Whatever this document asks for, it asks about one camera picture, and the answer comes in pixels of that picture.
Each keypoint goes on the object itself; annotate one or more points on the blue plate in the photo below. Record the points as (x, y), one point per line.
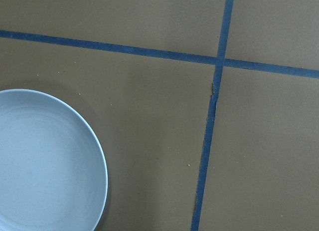
(53, 173)

